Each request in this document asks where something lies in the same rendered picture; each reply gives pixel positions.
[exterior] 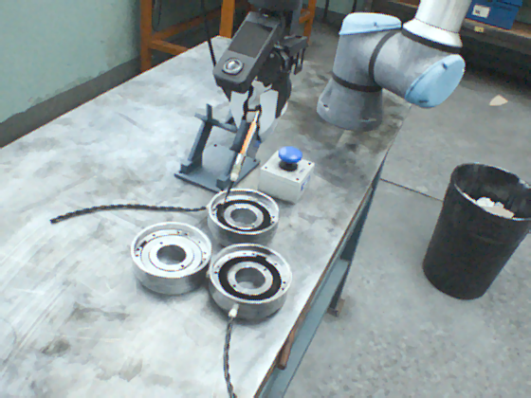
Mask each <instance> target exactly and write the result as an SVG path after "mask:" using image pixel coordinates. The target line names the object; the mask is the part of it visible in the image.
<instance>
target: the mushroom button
mask: <svg viewBox="0 0 531 398"><path fill-rule="evenodd" d="M278 157H279V158H280V159H281V160H282V161H283V162H285V163H284V164H285V165H286V166H292V163H298V162H300V161H301V160H302V153H301V152H300V151H299V150H298V149H296V148H293V147H283V148H281V149H280V150H279V151H278Z"/></svg>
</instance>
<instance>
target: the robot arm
mask: <svg viewBox="0 0 531 398"><path fill-rule="evenodd" d="M248 2H249V3H250V4H252V5H255V6H257V7H259V10H258V12H255V11H250V12H249V13H248V15H247V17H246V19H245V20H244V22H243V23H242V24H241V25H240V27H239V28H238V30H237V32H236V33H235V35H234V36H233V38H232V40H231V41H230V42H229V44H228V46H227V48H226V49H225V51H224V52H223V54H222V56H221V57H220V59H219V61H218V62H217V64H216V65H215V66H214V68H213V69H212V71H211V72H212V75H213V78H214V81H215V84H216V86H217V87H220V88H223V89H226V90H227V94H228V100H229V103H230V109H231V112H232V115H233V118H234V120H235V123H236V126H237V128H238V129H239V126H240V123H241V121H242V120H245V121H247V113H248V110H249V109H248V107H249V105H250V104H251V103H252V102H253V100H254V98H255V95H256V87H253V86H252V83H253V81H258V82H261V83H262V84H263V86H264V87H268V86H270V85H271V84H272V85H271V87H270V88H269V89H267V90H265V92H263V93H262V94H261V95H260V104H261V107H262V114H261V116H260V119H259V120H260V129H259V131H258V134H257V135H258V137H259V140H260V142H261V143H263V142H265V141H266V140H267V139H268V138H269V137H270V136H271V134H272V133H273V131H274V129H275V128H276V126H277V123H278V121H279V119H280V117H281V116H282V114H283V113H284V111H285V109H286V106H287V101H288V100H289V97H290V95H291V91H292V81H291V80H290V73H291V70H292V65H293V64H296V65H295V70H294V75H297V74H298V73H300V72H301V71H302V66H303V62H304V56H305V46H306V41H307V37H305V36H302V35H300V34H298V33H297V28H298V23H299V18H300V12H301V7H302V0H248ZM471 2H472V0H421V4H420V6H419V9H418V11H417V13H416V14H415V19H414V20H412V21H409V22H408V23H406V24H404V27H403V29H402V31H401V30H399V29H400V28H401V21H400V20H399V19H398V18H395V17H392V16H389V15H383V14H375V13H359V12H357V13H353V14H350V15H348V16H347V17H346V18H345V19H344V21H343V24H342V28H341V31H340V33H339V35H340V38H339V46H338V50H337V54H336V58H335V62H334V66H333V71H332V74H331V78H330V80H329V83H328V84H327V86H326V88H325V89H324V91H323V93H322V95H321V96H320V99H319V101H318V106H317V112H318V114H319V115H320V117H321V118H323V119H324V120H325V121H327V122H329V123H331V124H333V125H335V126H338V127H340V128H343V129H347V130H353V131H365V132H369V131H373V130H375V129H377V128H378V127H380V125H381V123H382V119H383V117H384V100H383V99H382V90H383V88H384V89H386V90H388V91H390V92H392V93H394V94H396V95H398V96H399V97H400V98H402V99H404V100H406V101H407V102H408V103H412V104H415V105H417V106H419V107H421V108H431V107H434V106H436V105H437V106H438V105H440V104H441V102H443V101H444V100H445V99H446V98H447V97H448V96H449V95H450V94H451V92H453V91H454V89H455V88H456V87H457V85H458V84H459V80H460V79H461V78H462V76H463V74H464V71H465V63H464V61H463V60H462V57H461V56H459V53H460V52H459V51H460V49H461V47H462V43H461V40H460V38H459V31H460V30H461V25H462V24H463V22H464V21H465V19H466V14H467V12H468V9H469V7H470V5H471V4H470V3H471ZM298 39H300V40H298ZM301 49H303V51H302V60H301V63H300V64H299V60H300V55H301ZM297 53H298V55H297V58H294V55H295V54H297Z"/></svg>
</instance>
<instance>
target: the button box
mask: <svg viewBox="0 0 531 398"><path fill-rule="evenodd" d="M284 163H285V162H283V161H282V160H281V159H280V158H279V157H278V151H277V152H276V153H275V154H274V155H273V156H272V157H271V158H270V159H269V160H268V161H267V162H266V163H265V164H264V166H263V167H262V168H261V169H260V176H259V183H258V189H257V191H260V192H262V193H265V194H268V195H270V196H273V197H275V198H278V199H281V200H283V201H286V202H287V203H290V204H293V205H296V203H297V202H298V200H299V199H300V198H301V196H302V195H303V193H304V192H305V191H306V189H307V188H308V186H309V185H310V181H311V176H312V172H313V168H314V164H313V163H311V162H308V161H305V160H301V161H300V162H298V163H292V166H286V165H285V164H284Z"/></svg>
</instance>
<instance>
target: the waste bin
mask: <svg viewBox="0 0 531 398"><path fill-rule="evenodd" d="M464 193H465V194H466V195H467V196H469V197H470V198H472V200H475V203H476V201H478V200H479V199H481V198H483V197H484V198H489V199H490V201H491V202H493V203H494V204H493V206H494V205H495V204H496V203H498V202H500V203H501V204H503V208H504V209H506V210H508V211H510V212H511V213H513V216H512V217H511V218H508V217H504V216H502V215H499V214H496V213H493V212H491V211H489V210H487V209H484V208H482V207H480V206H479V205H477V204H475V203H474V202H472V200H470V199H469V198H468V197H466V196H465V195H464ZM530 230H531V185H530V184H529V183H528V182H527V181H525V180H524V179H522V178H521V177H519V176H518V175H516V174H515V173H513V172H511V171H508V170H506V169H503V168H501V167H498V166H494V165H490V164H486V163H480V162H469V163H464V164H461V165H458V166H457V168H455V169H454V170H453V172H452V173H451V176H450V179H449V184H448V185H447V188H446V194H445V197H444V202H443V206H442V208H441V211H440V214H439V217H438V220H437V223H436V225H435V228H434V231H433V233H432V236H431V239H430V243H429V245H428V248H427V251H426V255H425V259H424V261H423V266H422V268H423V271H424V274H425V275H426V277H427V279H428V280H429V281H430V282H431V283H433V284H434V286H435V287H436V288H438V289H439V290H441V291H442V292H444V293H446V294H447V295H449V296H451V297H454V298H459V299H477V298H480V297H481V296H482V295H483V294H485V292H486V291H487V290H488V288H489V287H490V285H491V284H492V283H493V281H494V280H495V278H496V277H497V276H498V275H499V274H500V273H501V271H502V270H503V269H504V267H505V266H506V264H507V261H508V260H509V259H510V257H511V256H512V255H513V253H514V252H515V251H516V249H517V248H518V245H519V244H520V243H521V242H522V241H523V240H524V239H525V238H526V236H527V234H528V233H529V231H530Z"/></svg>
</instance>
